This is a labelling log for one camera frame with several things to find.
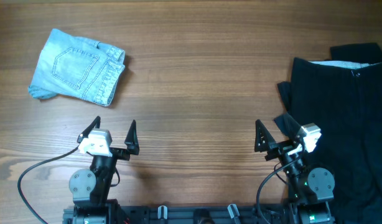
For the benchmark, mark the pile of black clothes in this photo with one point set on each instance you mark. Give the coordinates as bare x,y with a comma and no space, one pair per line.
359,53

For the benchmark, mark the black shorts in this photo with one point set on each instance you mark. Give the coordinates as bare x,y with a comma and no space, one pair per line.
345,102

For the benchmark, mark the folded light blue jeans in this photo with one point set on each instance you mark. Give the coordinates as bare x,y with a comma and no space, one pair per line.
79,67

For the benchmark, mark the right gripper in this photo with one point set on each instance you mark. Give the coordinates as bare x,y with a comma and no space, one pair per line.
279,150

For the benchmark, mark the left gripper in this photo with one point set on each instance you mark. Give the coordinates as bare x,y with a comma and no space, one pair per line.
132,142

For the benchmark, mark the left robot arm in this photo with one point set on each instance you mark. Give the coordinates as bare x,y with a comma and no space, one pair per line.
90,187

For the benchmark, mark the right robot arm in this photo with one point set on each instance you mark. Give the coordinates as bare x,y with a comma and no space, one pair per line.
310,188

